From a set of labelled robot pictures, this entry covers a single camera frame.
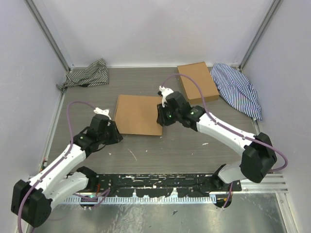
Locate left aluminium frame post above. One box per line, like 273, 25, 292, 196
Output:
24, 0, 74, 72

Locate white slotted cable duct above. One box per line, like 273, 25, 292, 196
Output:
60, 195, 217, 204

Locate purple cable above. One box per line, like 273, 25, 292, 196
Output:
17, 101, 112, 233
160, 73, 288, 209

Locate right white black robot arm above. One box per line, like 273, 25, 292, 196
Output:
157, 86, 277, 192

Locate folded brown cardboard box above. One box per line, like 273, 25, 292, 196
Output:
177, 62, 219, 105

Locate aluminium frame post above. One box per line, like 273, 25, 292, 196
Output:
238, 0, 283, 71
24, 0, 74, 72

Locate brown cardboard box sheet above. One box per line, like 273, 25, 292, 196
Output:
114, 95, 162, 136

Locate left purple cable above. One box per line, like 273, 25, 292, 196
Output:
17, 101, 112, 233

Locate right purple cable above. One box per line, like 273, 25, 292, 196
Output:
160, 73, 288, 209

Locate right aluminium frame post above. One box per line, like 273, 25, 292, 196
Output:
238, 0, 283, 71

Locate grey striped cloth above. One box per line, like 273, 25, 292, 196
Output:
56, 58, 109, 93

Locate blue white striped cloth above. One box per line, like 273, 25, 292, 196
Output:
211, 64, 262, 121

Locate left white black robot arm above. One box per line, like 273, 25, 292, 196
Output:
11, 107, 123, 228

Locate aluminium front rail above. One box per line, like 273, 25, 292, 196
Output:
23, 173, 289, 195

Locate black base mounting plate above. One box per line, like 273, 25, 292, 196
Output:
79, 173, 230, 198

